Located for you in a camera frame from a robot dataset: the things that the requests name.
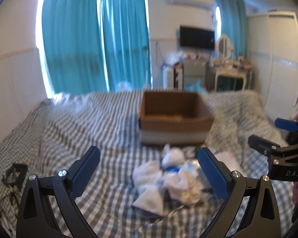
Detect white dressing table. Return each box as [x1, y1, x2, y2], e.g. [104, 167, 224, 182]
[212, 59, 255, 91]

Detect checked bed sheet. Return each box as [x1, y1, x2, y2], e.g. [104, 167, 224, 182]
[0, 91, 287, 237]

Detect white louvred wardrobe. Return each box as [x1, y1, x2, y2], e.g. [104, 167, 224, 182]
[248, 11, 298, 120]

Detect blue plastic bag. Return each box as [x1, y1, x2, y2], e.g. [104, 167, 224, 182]
[185, 80, 208, 93]

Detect white sock pile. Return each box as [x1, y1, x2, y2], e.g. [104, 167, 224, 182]
[132, 144, 211, 218]

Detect oval vanity mirror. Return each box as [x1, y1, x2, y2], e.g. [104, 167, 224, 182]
[215, 34, 234, 61]

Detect silver mini fridge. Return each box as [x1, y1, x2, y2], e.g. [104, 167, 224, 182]
[182, 59, 207, 88]

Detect brown cardboard box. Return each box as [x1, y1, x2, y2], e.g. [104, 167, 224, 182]
[138, 91, 214, 146]

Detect white suitcase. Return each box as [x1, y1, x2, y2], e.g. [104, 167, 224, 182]
[163, 66, 184, 90]

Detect teal curtain by wardrobe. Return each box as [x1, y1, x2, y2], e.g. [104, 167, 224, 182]
[215, 0, 248, 58]

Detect clear plastic bag on suitcase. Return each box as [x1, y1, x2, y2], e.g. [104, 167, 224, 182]
[165, 51, 184, 66]

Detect narrow teal curtain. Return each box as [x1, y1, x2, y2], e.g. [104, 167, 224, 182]
[101, 0, 151, 91]

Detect large teal curtain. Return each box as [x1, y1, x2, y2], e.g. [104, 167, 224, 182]
[42, 0, 107, 95]

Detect black charger and cables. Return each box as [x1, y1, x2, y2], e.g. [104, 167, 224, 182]
[0, 162, 28, 213]

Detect black wall television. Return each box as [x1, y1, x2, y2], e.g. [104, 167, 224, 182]
[180, 26, 215, 51]

